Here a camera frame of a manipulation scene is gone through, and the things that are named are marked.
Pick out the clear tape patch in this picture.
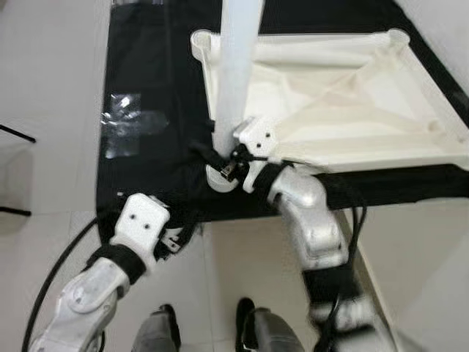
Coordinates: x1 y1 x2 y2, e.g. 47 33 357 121
438 79 469 122
103 92 169 158

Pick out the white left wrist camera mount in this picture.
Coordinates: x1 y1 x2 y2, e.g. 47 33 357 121
110 193 173 272

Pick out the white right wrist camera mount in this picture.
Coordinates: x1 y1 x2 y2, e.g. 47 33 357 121
233 117 284 193

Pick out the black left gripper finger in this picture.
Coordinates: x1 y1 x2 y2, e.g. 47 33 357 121
174 207 204 243

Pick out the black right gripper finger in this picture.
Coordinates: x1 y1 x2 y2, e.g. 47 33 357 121
189 139 234 171

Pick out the white plastic table top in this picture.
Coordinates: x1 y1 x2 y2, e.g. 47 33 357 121
191 29 469 193

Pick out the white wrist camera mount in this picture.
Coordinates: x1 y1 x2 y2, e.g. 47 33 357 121
110 193 173 272
233 117 284 193

